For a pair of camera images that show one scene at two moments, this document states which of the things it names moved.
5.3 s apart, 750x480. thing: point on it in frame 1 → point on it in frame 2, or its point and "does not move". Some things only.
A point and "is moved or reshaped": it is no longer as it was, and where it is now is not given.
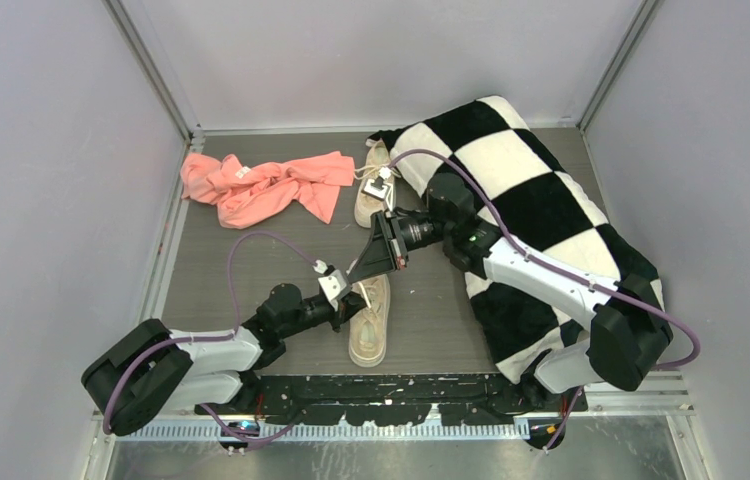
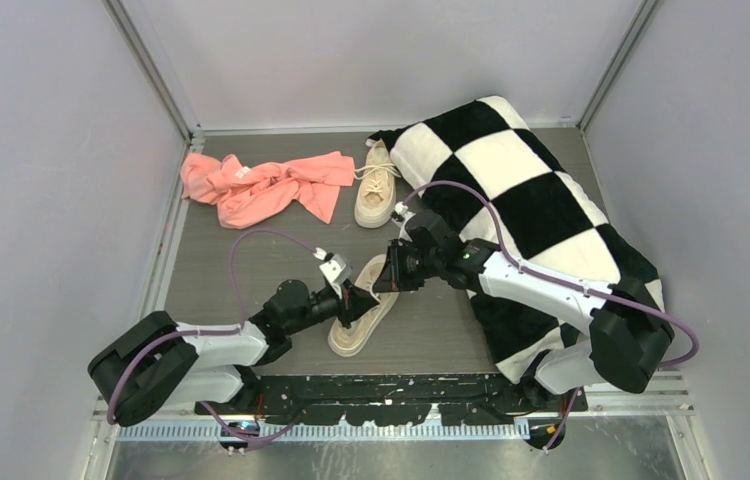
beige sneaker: x=368 y=332 is moved or reshaped
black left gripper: x=347 y=307 does not move
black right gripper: x=379 y=255 → x=393 y=277
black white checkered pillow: x=531 y=208 does not move
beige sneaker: x=377 y=157 does not move
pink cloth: x=247 y=196 does not move
